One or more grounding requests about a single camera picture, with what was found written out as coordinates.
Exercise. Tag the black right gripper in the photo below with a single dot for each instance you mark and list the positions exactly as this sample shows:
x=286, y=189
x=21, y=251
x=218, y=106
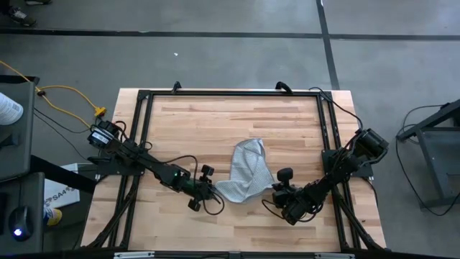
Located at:
x=294, y=203

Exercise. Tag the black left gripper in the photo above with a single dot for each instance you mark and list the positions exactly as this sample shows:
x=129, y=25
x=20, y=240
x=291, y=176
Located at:
x=199, y=190

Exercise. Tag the grey waffle microfiber towel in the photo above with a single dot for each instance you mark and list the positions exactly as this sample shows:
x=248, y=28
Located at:
x=248, y=169

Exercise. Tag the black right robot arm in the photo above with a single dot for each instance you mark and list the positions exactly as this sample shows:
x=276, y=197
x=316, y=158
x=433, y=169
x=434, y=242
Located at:
x=323, y=185

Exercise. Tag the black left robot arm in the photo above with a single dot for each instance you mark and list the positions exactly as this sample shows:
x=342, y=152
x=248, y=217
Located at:
x=151, y=163

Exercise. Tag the silver aluminium extrusion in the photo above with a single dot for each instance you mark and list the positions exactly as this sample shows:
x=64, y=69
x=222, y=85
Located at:
x=134, y=255
x=334, y=255

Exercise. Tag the black diagonal bar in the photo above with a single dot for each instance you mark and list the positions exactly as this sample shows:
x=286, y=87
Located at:
x=61, y=174

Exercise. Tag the white cardboard box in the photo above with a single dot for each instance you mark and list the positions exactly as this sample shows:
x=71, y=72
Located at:
x=57, y=194

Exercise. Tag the person's yellow blue shoe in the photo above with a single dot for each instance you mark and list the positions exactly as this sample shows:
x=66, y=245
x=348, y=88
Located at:
x=53, y=216

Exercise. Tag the grey metal stand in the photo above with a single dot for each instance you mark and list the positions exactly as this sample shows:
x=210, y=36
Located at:
x=431, y=120

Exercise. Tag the dark grey desk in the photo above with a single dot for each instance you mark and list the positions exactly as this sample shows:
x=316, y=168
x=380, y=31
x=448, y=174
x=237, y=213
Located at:
x=36, y=201

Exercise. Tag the black computer mouse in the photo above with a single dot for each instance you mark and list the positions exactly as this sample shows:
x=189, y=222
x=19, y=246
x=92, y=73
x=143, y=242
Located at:
x=21, y=223

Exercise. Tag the white printed container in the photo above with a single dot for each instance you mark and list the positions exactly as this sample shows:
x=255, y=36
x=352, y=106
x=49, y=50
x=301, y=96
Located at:
x=9, y=109

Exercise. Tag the black metal table frame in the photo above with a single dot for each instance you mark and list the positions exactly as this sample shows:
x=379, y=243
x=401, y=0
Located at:
x=233, y=93

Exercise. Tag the black frame clamp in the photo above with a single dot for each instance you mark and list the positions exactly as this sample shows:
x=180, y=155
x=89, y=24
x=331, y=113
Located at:
x=284, y=86
x=176, y=86

